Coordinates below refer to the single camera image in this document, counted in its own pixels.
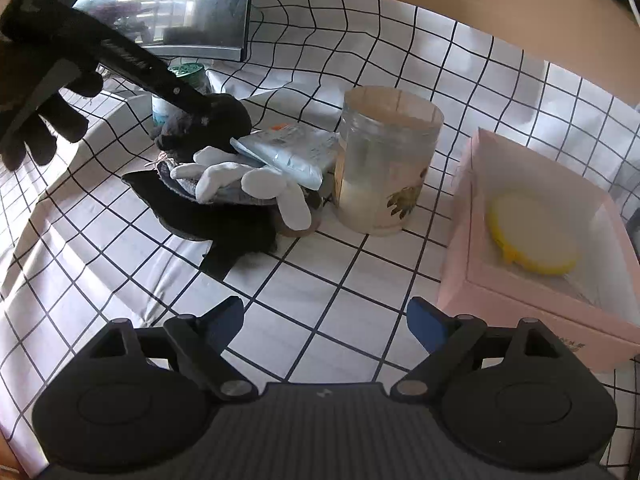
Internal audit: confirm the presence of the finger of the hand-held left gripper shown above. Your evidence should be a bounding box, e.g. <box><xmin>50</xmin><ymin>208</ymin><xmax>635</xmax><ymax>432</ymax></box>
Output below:
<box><xmin>60</xmin><ymin>6</ymin><xmax>215</xmax><ymax>125</ymax></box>

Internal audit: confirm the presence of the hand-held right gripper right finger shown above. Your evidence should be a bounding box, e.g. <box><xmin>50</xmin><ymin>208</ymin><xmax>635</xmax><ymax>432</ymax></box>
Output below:
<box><xmin>390</xmin><ymin>296</ymin><xmax>556</xmax><ymax>403</ymax></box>

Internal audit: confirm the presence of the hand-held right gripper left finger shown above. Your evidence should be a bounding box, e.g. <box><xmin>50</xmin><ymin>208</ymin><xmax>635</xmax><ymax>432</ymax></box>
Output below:
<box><xmin>89</xmin><ymin>296</ymin><xmax>255</xmax><ymax>403</ymax></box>

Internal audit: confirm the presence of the pink box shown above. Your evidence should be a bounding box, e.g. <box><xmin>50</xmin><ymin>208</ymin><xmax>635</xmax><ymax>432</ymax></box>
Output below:
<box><xmin>436</xmin><ymin>127</ymin><xmax>640</xmax><ymax>373</ymax></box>

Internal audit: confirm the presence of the black plush cloth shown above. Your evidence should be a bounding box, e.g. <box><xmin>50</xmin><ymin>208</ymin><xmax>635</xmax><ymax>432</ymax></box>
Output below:
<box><xmin>152</xmin><ymin>92</ymin><xmax>253</xmax><ymax>163</ymax></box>

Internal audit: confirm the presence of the white glove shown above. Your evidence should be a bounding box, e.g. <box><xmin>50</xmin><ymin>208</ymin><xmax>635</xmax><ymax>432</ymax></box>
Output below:
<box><xmin>170</xmin><ymin>146</ymin><xmax>313</xmax><ymax>231</ymax></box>

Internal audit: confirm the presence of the white plastic packet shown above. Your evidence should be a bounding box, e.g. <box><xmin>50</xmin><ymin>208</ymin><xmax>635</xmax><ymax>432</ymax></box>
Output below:
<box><xmin>231</xmin><ymin>125</ymin><xmax>343</xmax><ymax>191</ymax></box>

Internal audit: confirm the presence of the person's left hand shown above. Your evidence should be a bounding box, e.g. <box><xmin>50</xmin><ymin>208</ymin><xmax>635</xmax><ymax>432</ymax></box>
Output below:
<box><xmin>0</xmin><ymin>39</ymin><xmax>106</xmax><ymax>172</ymax></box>

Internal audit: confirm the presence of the green lid air freshener jar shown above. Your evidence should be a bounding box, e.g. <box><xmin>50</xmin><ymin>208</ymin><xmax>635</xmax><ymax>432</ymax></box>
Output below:
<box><xmin>151</xmin><ymin>62</ymin><xmax>208</xmax><ymax>128</ymax></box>

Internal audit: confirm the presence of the white grid tablecloth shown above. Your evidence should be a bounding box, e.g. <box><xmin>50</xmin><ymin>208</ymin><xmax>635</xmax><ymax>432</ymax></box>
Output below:
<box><xmin>0</xmin><ymin>0</ymin><xmax>640</xmax><ymax>451</ymax></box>

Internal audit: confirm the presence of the computer monitor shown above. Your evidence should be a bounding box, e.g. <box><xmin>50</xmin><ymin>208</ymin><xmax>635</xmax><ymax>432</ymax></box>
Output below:
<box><xmin>75</xmin><ymin>0</ymin><xmax>253</xmax><ymax>63</ymax></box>

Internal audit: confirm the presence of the clear floral plastic jar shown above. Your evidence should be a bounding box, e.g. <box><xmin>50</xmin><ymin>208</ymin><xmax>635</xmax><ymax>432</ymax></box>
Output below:
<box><xmin>332</xmin><ymin>86</ymin><xmax>445</xmax><ymax>235</ymax></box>

